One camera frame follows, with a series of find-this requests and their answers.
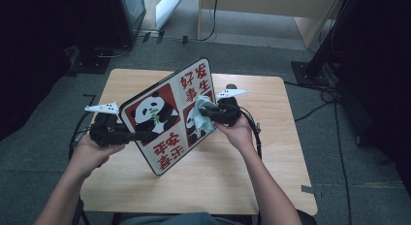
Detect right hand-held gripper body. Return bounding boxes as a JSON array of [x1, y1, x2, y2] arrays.
[[215, 87, 250, 126]]

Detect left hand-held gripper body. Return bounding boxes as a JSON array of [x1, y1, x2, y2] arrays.
[[84, 102, 134, 147]]

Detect light blue cleaning cloth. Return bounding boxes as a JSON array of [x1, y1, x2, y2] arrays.
[[192, 94, 218, 139]]

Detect panda sign board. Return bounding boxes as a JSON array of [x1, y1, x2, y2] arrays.
[[118, 56, 217, 177]]

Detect person's right hand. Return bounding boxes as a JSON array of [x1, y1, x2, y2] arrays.
[[216, 116, 257, 152]]

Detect person's left hand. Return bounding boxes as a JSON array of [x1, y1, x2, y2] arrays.
[[69, 134, 126, 180]]

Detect black stand base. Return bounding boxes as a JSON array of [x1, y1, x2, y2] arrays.
[[68, 45, 132, 75]]

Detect person's grey-blue trousers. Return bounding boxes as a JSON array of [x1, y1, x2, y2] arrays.
[[119, 212, 246, 225]]

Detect white panel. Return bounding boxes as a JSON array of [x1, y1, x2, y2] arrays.
[[154, 0, 188, 31]]

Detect black metal stand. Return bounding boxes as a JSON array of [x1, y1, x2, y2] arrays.
[[290, 0, 357, 87]]

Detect light wooden desk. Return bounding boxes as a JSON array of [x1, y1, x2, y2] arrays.
[[197, 0, 344, 49]]

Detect dark monitor cabinet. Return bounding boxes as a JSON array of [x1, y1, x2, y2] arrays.
[[110, 0, 147, 48]]

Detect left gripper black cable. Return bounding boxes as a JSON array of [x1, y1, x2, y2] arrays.
[[68, 111, 98, 161]]

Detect black chair frame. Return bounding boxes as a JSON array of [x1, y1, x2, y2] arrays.
[[71, 198, 92, 225]]

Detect black hanging cable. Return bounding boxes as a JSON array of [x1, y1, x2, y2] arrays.
[[197, 0, 219, 43]]

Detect black floor cables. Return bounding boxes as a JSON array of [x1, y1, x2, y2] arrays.
[[284, 80, 354, 225]]

